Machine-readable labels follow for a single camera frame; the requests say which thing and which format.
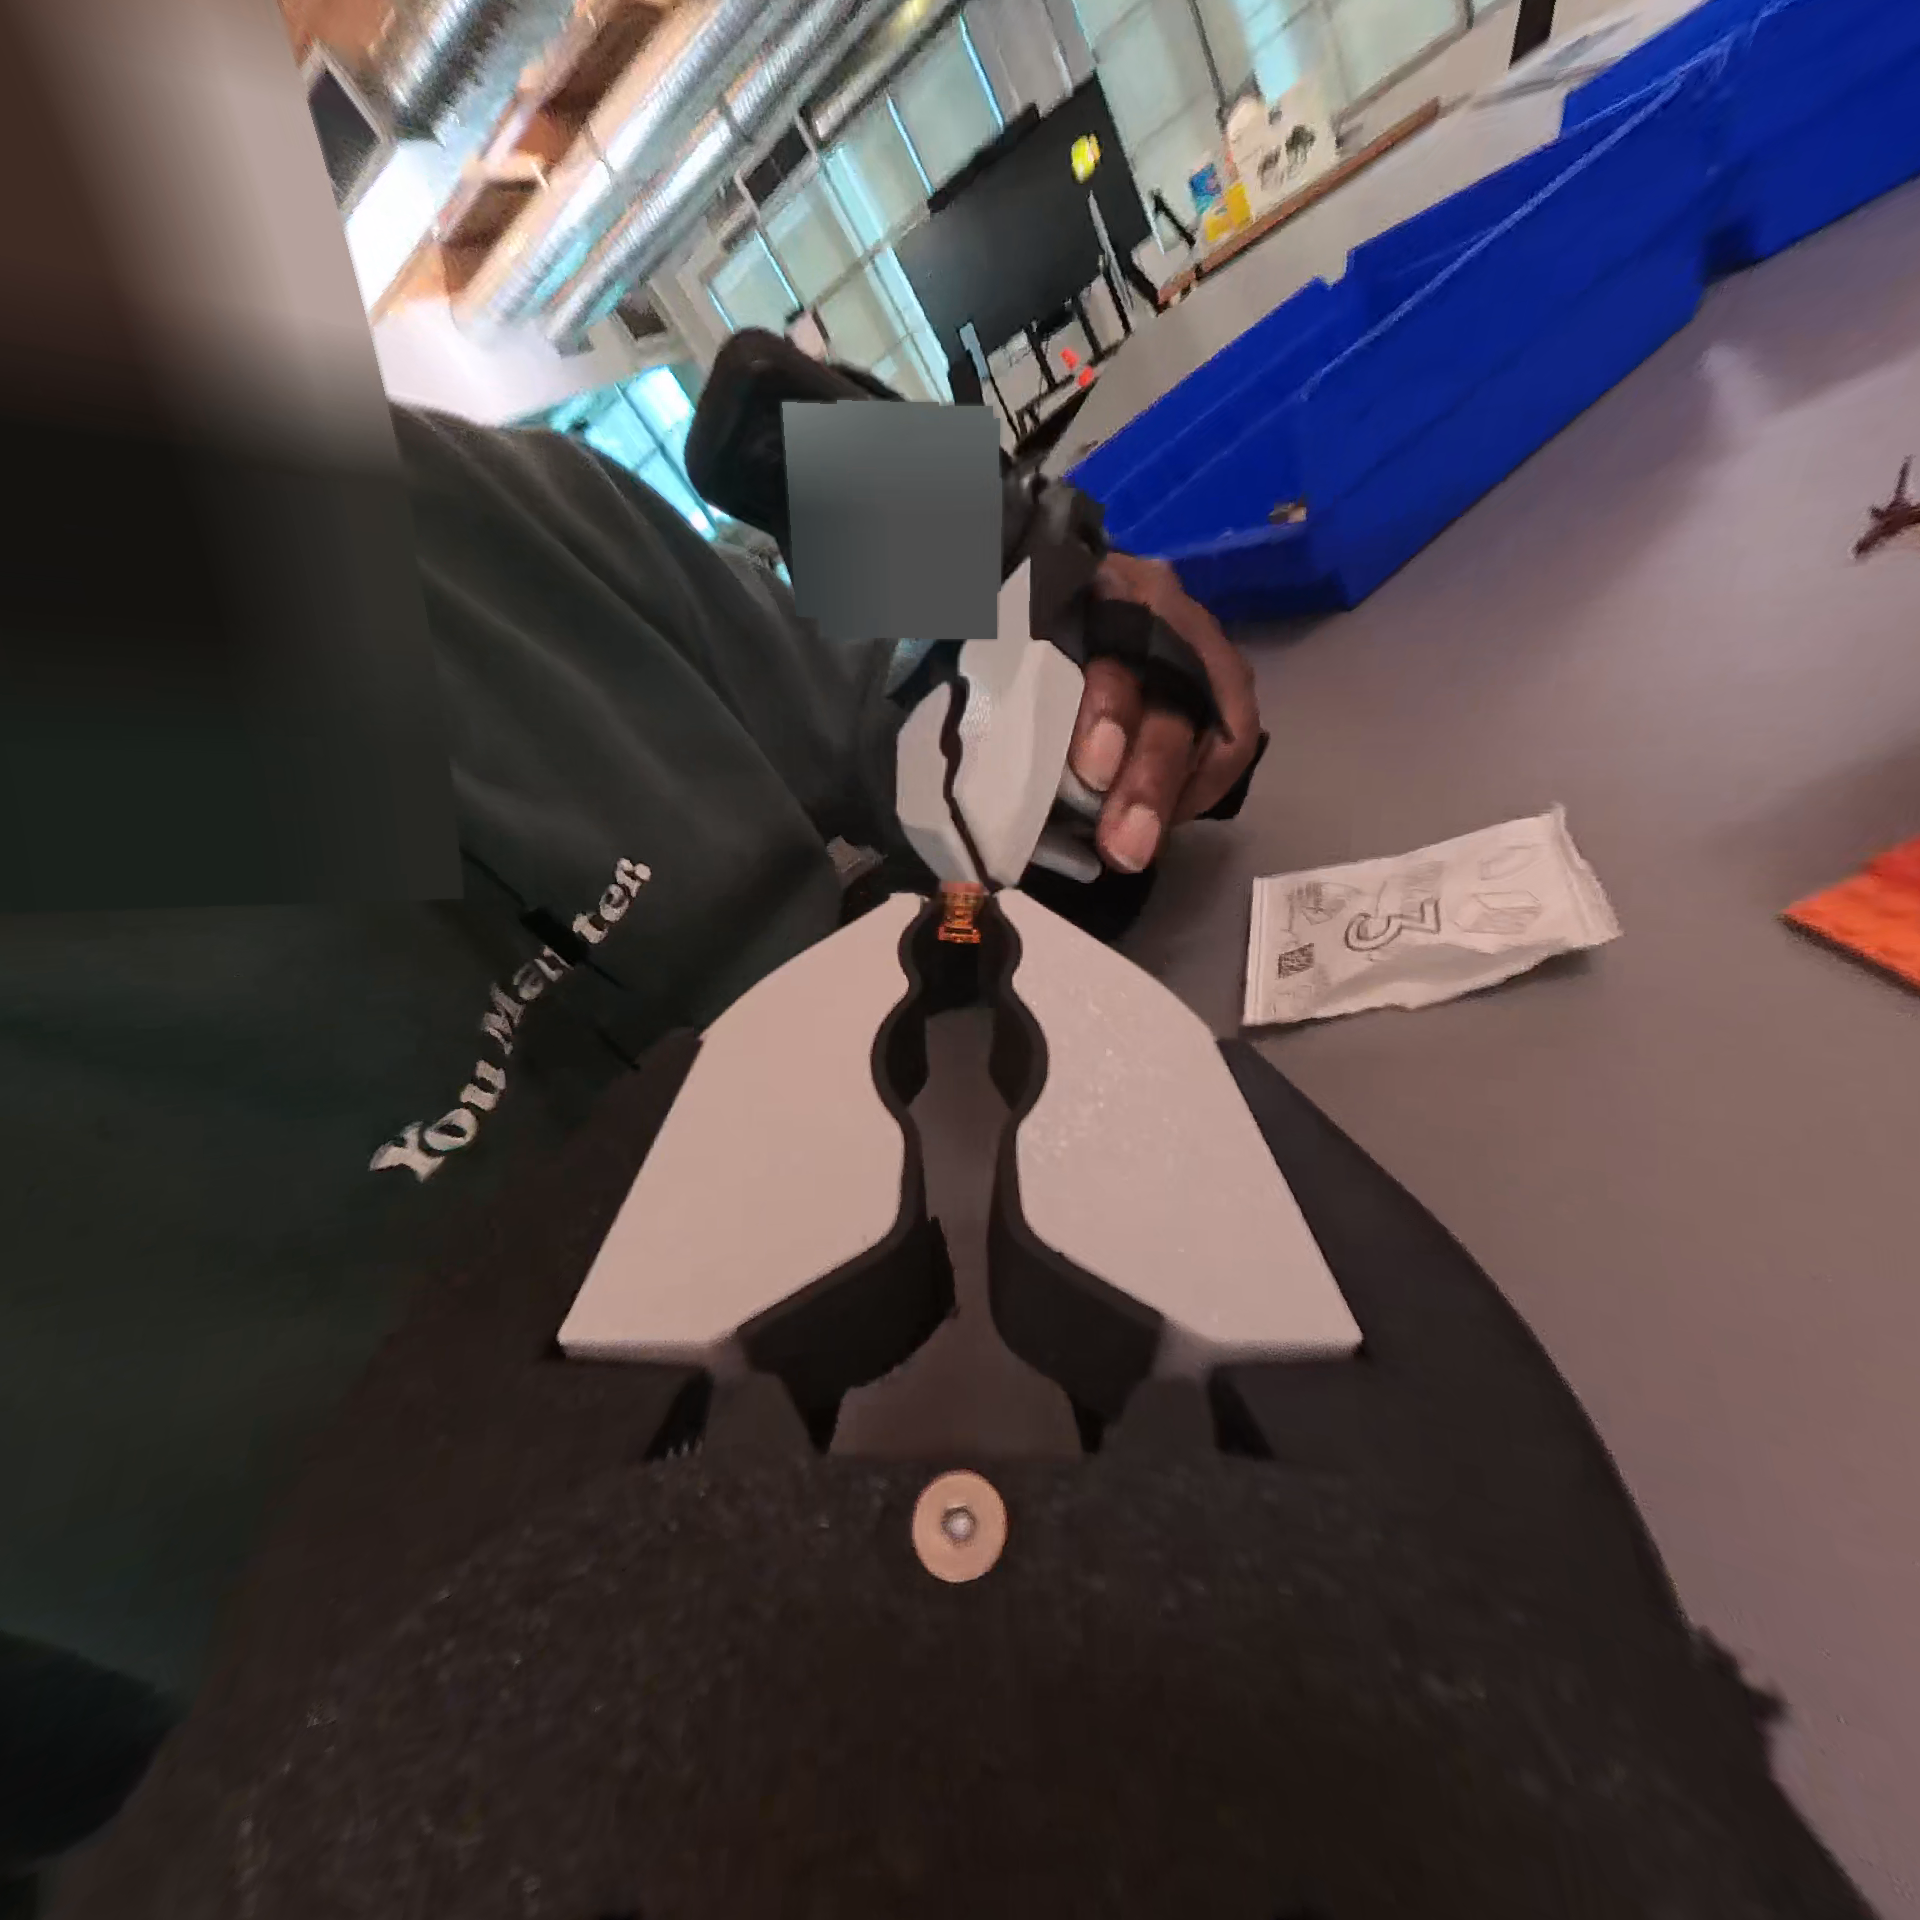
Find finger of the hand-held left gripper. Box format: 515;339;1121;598
952;637;1087;886
896;680;993;879

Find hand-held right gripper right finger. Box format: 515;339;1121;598
984;890;1367;1373

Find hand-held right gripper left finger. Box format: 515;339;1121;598
557;890;953;1373

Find small white printed bag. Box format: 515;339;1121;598
1242;807;1624;1029

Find grey desk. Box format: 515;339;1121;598
1035;181;1920;1920

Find person's left hand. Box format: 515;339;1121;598
1068;551;1264;875

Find black display screen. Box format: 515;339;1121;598
891;74;1156;392

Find person's green sweatshirt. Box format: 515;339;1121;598
0;838;904;1665

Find blue plastic bin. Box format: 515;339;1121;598
1066;151;1743;618
1559;0;1920;279

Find grey toy brick building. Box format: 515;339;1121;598
1783;835;1920;993

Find silver air duct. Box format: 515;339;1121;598
376;0;962;301

